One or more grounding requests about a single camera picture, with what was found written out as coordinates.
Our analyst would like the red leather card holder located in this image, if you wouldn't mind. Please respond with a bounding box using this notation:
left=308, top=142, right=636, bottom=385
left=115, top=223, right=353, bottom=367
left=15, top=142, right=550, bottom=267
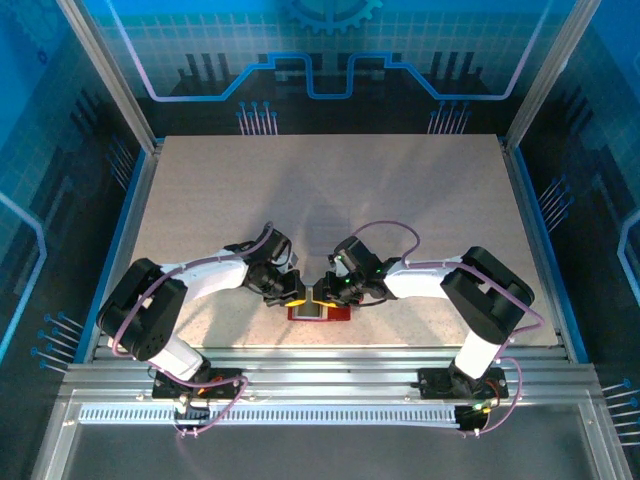
left=286, top=284, right=354, bottom=324

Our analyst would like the clear acrylic card stand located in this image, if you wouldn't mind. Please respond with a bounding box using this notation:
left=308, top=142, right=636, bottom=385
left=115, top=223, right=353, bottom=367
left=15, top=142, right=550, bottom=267
left=306, top=203, right=350, bottom=257

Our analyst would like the small black circuit board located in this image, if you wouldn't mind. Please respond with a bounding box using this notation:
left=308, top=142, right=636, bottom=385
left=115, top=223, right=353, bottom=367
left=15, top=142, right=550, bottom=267
left=455, top=403, right=494, bottom=434
left=172, top=397, right=211, bottom=427

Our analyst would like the aluminium front frame rail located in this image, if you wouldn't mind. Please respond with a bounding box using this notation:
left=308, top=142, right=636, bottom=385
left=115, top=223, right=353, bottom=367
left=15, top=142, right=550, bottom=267
left=58, top=346, right=601, bottom=401

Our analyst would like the white slotted cable duct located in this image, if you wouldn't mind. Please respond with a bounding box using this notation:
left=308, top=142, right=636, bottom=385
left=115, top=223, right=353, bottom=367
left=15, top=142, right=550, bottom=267
left=77, top=404, right=464, bottom=427

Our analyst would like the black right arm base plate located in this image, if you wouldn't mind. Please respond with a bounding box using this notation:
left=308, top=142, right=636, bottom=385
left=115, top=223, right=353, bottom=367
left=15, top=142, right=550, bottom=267
left=416, top=366, right=510, bottom=401

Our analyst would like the aluminium side frame rail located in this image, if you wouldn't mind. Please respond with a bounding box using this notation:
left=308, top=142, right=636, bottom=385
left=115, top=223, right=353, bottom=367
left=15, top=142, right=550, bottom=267
left=85, top=139, right=165, bottom=362
left=499, top=137, right=576, bottom=362

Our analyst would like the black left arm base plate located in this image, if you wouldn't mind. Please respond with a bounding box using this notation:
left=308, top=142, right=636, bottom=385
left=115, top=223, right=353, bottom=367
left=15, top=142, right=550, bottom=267
left=151, top=366, right=242, bottom=401

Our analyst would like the aluminium frame post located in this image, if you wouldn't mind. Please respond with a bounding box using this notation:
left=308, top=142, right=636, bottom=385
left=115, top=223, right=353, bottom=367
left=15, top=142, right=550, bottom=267
left=501, top=0, right=602, bottom=154
left=55, top=0, right=165, bottom=155

